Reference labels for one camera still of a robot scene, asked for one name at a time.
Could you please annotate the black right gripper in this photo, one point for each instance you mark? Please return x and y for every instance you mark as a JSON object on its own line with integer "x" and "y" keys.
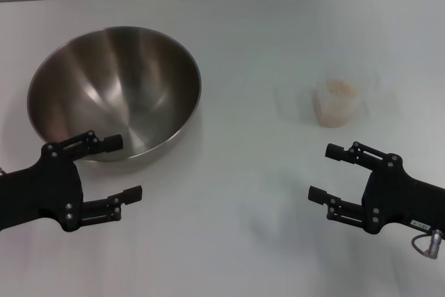
{"x": 400, "y": 199}

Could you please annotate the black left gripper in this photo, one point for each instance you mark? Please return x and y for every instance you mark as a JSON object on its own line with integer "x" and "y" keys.
{"x": 41, "y": 192}

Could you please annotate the clear plastic measuring cup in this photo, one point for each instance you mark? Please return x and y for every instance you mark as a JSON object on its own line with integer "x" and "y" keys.
{"x": 327, "y": 102}

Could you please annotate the stainless steel mixing bowl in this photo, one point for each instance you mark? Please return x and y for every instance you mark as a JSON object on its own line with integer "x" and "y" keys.
{"x": 114, "y": 85}

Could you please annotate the white uncooked rice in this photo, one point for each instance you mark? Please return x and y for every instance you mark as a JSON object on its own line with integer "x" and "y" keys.
{"x": 339, "y": 90}

